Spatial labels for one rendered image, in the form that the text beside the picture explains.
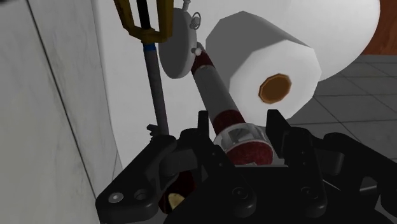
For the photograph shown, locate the yellow-handled grey key sword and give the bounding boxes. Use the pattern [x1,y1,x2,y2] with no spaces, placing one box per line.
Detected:
[113,0,175,137]

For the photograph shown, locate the brown wooden door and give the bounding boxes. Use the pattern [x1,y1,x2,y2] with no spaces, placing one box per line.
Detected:
[360,0,397,56]

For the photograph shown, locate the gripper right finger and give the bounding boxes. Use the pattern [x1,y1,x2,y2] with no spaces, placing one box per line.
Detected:
[267,108,397,224]

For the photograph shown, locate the red and grey stick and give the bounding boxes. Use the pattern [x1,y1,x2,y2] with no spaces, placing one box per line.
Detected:
[190,41,275,167]

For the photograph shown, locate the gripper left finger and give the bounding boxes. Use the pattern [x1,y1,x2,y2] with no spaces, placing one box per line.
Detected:
[95,109,258,224]

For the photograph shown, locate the grey round pocket watch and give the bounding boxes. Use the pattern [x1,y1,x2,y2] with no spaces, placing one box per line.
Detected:
[158,0,202,80]

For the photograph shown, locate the dark red and yellow thing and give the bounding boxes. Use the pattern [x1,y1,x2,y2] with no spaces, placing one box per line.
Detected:
[158,169,197,216]

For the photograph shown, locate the white toilet paper roll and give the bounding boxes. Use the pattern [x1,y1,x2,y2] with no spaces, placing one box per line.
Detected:
[205,10,323,120]

